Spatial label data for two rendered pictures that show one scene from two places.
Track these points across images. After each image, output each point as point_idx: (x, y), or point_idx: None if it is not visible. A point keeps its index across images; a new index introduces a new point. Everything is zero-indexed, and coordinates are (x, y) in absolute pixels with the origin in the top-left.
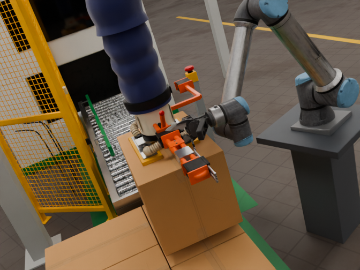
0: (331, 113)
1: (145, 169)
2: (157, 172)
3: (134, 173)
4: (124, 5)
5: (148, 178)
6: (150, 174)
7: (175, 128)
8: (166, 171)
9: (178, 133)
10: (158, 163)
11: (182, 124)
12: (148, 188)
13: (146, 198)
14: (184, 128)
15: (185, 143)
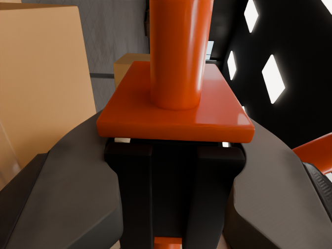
0: None
1: (77, 102)
2: (47, 55)
3: (91, 89)
4: None
5: (64, 31)
6: (63, 59)
7: (258, 142)
8: (14, 36)
9: (212, 114)
10: (55, 130)
11: (314, 217)
12: (40, 4)
13: (18, 3)
14: (240, 210)
15: (30, 166)
